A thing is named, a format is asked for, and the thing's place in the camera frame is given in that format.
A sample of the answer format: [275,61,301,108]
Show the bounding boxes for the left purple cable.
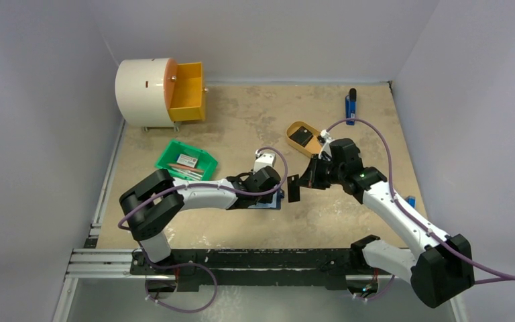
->
[117,146,290,231]

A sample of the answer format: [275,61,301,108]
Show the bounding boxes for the blue leather card holder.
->
[249,189,285,210]

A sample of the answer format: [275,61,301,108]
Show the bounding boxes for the orange drawer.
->
[168,62,207,122]

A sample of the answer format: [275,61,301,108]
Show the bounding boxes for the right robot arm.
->
[288,138,475,308]

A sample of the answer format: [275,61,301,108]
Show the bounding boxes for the black card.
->
[290,126,313,147]
[286,174,300,203]

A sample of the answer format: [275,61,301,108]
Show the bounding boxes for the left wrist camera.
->
[252,151,276,173]

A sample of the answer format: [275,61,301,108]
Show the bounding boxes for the aluminium frame rail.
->
[65,249,174,280]

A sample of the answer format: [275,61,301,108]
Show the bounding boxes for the blue black stapler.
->
[345,88,357,125]

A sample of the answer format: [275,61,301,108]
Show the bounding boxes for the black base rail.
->
[130,248,389,292]

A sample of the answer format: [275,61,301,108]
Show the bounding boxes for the white cylindrical drawer cabinet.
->
[115,58,178,127]

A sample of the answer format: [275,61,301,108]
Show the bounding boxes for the green plastic bin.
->
[155,139,218,181]

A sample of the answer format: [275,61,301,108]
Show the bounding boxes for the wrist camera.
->
[317,129,333,154]
[252,151,276,173]

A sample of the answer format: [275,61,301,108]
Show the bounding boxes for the small blue block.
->
[405,196,416,208]

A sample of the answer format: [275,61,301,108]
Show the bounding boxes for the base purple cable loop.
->
[144,260,221,315]

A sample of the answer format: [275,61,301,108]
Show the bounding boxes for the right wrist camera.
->
[317,129,333,154]

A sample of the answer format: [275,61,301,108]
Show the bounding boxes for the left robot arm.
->
[118,166,284,274]

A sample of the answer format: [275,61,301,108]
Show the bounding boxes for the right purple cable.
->
[326,117,515,285]

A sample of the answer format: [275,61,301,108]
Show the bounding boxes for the tan oval tray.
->
[286,121,323,158]

